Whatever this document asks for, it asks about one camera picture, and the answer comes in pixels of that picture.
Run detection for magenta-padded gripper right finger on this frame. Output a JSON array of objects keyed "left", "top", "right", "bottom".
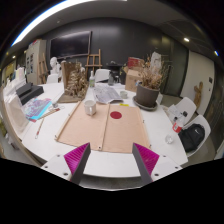
[{"left": 132, "top": 142, "right": 183, "bottom": 186}]

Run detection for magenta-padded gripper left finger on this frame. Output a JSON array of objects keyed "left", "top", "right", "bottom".
[{"left": 41, "top": 142, "right": 92, "bottom": 185}]

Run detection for small clear glass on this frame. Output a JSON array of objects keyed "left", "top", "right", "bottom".
[{"left": 164, "top": 133, "right": 175, "bottom": 145}]

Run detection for red-tipped paint brush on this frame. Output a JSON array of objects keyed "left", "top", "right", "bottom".
[{"left": 34, "top": 117, "right": 46, "bottom": 140}]

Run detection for black backpack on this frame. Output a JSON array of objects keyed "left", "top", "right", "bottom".
[{"left": 178, "top": 123, "right": 206, "bottom": 153}]

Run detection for grey plant saucer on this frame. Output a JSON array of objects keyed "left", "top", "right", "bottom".
[{"left": 132, "top": 95, "right": 159, "bottom": 112}]

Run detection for wooden paint brush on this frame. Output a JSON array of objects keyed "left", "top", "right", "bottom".
[{"left": 31, "top": 105, "right": 66, "bottom": 123}]

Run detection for red round coaster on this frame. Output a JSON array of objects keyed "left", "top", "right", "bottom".
[{"left": 109, "top": 110, "right": 123, "bottom": 120}]

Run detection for white mug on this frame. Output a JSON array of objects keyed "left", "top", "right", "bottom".
[{"left": 83, "top": 99, "right": 98, "bottom": 116}]

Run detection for grey pot with dried plant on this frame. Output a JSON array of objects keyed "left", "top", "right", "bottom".
[{"left": 134, "top": 56, "right": 169, "bottom": 108}]

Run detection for colourful picture book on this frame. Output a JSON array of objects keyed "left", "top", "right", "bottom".
[{"left": 21, "top": 97, "right": 53, "bottom": 122}]

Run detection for white chair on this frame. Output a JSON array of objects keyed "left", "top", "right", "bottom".
[
  {"left": 179, "top": 114, "right": 212, "bottom": 158},
  {"left": 45, "top": 73, "right": 60, "bottom": 84},
  {"left": 166, "top": 96, "right": 198, "bottom": 126},
  {"left": 94, "top": 68, "right": 111, "bottom": 84}
]

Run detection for printed newspaper sheet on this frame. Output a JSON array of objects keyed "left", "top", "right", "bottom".
[{"left": 92, "top": 83, "right": 124, "bottom": 104}]

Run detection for black flat box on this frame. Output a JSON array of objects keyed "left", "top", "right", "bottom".
[
  {"left": 15, "top": 82, "right": 34, "bottom": 98},
  {"left": 19, "top": 85, "right": 45, "bottom": 106}
]

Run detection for clear spray bottle green label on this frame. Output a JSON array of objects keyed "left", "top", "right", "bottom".
[{"left": 88, "top": 70, "right": 96, "bottom": 89}]

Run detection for cardboard box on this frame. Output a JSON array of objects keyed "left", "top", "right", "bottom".
[{"left": 124, "top": 67, "right": 144, "bottom": 93}]

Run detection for wooden figure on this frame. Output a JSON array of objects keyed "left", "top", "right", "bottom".
[{"left": 193, "top": 81, "right": 204, "bottom": 109}]

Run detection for black coffee machine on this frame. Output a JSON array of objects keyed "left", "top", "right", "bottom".
[{"left": 105, "top": 61, "right": 126, "bottom": 86}]

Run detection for red box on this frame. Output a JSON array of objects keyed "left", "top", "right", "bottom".
[{"left": 127, "top": 57, "right": 145, "bottom": 70}]

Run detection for white plaster bust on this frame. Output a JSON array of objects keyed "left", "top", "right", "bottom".
[{"left": 49, "top": 56, "right": 63, "bottom": 76}]

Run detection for white plastic bag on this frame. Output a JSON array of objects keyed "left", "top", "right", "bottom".
[{"left": 149, "top": 51, "right": 163, "bottom": 71}]

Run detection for white paper bag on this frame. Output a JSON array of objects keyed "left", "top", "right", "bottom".
[{"left": 14, "top": 66, "right": 28, "bottom": 84}]

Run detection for beige cabinet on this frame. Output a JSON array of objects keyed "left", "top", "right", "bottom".
[{"left": 24, "top": 39, "right": 48, "bottom": 85}]

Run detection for ceiling spot lights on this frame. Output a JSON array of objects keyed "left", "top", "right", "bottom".
[{"left": 182, "top": 36, "right": 219, "bottom": 56}]

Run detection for long ceiling light strip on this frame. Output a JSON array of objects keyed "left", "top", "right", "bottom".
[{"left": 11, "top": 0, "right": 101, "bottom": 47}]

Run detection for black wall screen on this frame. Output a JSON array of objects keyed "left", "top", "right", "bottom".
[{"left": 49, "top": 30, "right": 93, "bottom": 61}]

